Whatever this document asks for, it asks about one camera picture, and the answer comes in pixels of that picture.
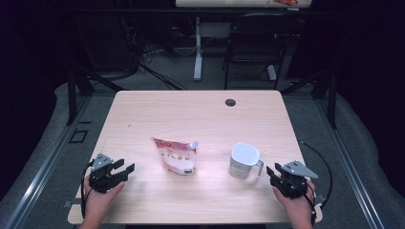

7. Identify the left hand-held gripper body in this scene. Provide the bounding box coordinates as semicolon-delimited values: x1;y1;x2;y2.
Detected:
89;153;128;194

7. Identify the person's right hand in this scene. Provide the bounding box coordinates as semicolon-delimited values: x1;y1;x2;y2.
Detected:
272;180;316;221

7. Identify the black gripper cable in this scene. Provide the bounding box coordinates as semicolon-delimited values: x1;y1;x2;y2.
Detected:
297;140;332;227
80;161;96;220

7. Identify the red white spouted refill pouch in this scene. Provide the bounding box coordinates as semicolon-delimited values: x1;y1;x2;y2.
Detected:
150;136;200;177

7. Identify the white cup with handle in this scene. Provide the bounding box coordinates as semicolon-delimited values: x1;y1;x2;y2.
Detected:
227;142;265;180

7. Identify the aluminium floor rail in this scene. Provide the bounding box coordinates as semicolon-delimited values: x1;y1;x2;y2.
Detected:
313;98;386;229
3;94;94;229

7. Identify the bundle of floor cables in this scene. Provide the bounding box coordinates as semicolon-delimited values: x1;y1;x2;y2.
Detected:
137;44;189;92

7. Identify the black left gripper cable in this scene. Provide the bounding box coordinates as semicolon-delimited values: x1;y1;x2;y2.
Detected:
80;161;96;220

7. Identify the black folding chair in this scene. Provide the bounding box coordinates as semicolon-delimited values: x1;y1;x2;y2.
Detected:
223;12;302;91

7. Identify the person's left hand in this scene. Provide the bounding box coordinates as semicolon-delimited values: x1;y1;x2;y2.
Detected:
83;176;126;222

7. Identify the white desk with metal legs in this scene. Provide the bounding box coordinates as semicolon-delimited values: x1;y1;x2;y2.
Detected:
175;0;313;82

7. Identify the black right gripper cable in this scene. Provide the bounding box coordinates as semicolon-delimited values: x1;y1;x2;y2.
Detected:
297;140;332;227

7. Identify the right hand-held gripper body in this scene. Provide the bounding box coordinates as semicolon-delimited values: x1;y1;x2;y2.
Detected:
269;160;319;199

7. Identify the black metal stand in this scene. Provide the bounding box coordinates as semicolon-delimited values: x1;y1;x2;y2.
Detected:
65;63;126;127
280;68;338;130

